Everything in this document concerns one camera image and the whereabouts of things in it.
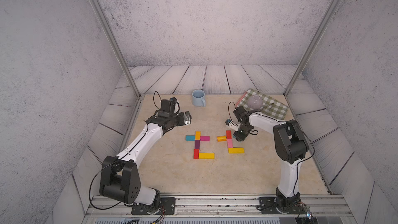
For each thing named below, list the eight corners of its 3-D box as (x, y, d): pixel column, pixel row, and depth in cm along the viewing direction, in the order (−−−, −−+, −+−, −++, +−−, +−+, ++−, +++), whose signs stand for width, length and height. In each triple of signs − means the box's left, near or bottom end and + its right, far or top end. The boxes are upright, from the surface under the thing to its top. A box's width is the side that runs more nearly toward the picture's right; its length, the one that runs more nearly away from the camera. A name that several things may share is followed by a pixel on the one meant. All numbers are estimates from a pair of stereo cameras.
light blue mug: (192, 108, 114) (191, 101, 109) (192, 96, 122) (192, 89, 117) (205, 108, 114) (205, 101, 109) (205, 96, 122) (205, 89, 117)
